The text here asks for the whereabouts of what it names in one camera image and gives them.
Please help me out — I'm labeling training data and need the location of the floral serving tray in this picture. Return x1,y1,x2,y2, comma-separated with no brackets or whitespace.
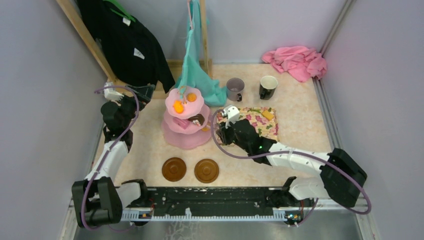
237,107,280,142

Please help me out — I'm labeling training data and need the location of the chocolate cake slice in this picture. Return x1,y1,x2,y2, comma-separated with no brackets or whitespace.
187,113,205,126

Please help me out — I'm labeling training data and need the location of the orange macaron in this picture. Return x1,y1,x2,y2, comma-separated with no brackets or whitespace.
186,92,197,103

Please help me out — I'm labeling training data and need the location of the pink wafer biscuit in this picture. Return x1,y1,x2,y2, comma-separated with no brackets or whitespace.
172,117,191,130

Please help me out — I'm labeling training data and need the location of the brown wooden coaster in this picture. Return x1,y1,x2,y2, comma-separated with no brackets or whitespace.
194,158,220,184
161,157,187,182

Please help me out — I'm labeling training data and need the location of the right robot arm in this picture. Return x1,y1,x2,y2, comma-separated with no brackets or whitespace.
214,119,371,210

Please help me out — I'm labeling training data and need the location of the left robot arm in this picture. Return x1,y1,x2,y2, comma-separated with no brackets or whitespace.
71,82,156,230

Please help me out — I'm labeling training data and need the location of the orange biscuit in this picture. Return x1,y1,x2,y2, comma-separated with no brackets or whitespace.
261,110,275,121

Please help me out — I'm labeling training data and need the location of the black hanging shirt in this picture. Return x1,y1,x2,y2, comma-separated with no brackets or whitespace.
77,0,176,93

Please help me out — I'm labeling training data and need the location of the orange croissant pastry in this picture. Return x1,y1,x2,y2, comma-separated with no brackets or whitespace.
172,100,185,114

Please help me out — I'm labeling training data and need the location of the grey mug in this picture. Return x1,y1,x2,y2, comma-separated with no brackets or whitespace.
226,77,245,102

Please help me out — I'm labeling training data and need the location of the pink three-tier cake stand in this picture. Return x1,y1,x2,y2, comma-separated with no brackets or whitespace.
161,87,211,150

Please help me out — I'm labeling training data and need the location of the teal hanging shirt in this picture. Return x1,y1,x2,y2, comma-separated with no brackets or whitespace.
175,0,227,107

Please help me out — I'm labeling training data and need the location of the black mug white inside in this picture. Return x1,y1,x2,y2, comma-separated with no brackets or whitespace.
259,75,278,100

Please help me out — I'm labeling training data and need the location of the green clothes hanger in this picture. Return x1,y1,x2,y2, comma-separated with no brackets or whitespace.
103,0,136,23

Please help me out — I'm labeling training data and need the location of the pink crumpled cloth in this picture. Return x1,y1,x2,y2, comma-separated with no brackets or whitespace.
261,45,328,83

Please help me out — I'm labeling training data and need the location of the wooden clothes rack frame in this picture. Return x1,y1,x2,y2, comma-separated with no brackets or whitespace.
56,0,213,86

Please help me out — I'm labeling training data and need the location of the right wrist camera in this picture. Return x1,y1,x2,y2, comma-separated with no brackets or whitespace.
221,104,240,129

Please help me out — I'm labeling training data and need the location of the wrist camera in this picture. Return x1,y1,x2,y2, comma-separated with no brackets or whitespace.
221,104,240,129
103,82,124,102

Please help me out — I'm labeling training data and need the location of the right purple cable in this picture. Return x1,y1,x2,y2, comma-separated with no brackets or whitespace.
209,109,373,228

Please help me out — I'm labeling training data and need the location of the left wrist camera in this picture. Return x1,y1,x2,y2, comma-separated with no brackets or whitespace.
103,82,124,102

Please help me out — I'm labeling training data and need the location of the aluminium frame rail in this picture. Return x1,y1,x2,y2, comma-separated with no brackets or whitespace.
313,0,381,240

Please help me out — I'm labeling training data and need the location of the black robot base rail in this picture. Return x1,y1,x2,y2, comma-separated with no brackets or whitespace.
129,187,314,217

